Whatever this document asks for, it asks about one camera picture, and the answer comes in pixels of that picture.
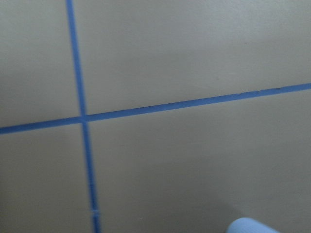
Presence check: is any blue ribbed cup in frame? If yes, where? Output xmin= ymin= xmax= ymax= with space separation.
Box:
xmin=225 ymin=217 xmax=279 ymax=233

